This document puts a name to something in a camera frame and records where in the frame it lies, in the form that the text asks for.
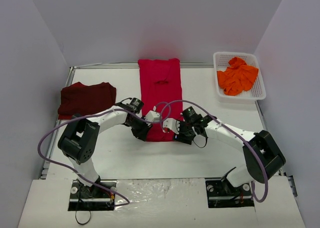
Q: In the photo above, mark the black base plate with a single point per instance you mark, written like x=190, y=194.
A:
x=83, y=198
x=219, y=198

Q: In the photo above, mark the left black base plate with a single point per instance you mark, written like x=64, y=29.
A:
x=83, y=198

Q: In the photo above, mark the orange t shirt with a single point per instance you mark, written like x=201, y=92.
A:
x=237, y=78

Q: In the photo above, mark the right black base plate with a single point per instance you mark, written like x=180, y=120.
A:
x=219, y=198

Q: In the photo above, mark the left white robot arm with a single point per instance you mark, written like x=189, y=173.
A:
x=79, y=138

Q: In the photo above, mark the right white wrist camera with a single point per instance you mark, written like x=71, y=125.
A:
x=171, y=124

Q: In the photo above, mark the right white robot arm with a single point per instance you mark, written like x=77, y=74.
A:
x=263, y=158

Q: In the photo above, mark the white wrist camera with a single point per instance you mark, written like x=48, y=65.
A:
x=171, y=124
x=153, y=117

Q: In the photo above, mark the white plastic basket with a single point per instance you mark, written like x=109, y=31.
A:
x=221, y=62

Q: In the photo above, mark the bright red t shirt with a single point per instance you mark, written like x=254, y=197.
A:
x=160, y=82

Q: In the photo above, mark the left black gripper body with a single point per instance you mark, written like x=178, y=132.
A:
x=142, y=132

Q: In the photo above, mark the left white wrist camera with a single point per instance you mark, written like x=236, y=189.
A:
x=153, y=117

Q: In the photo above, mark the dark red folded t shirt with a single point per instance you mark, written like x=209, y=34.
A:
x=86, y=99

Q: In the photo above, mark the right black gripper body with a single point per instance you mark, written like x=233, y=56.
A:
x=185, y=134

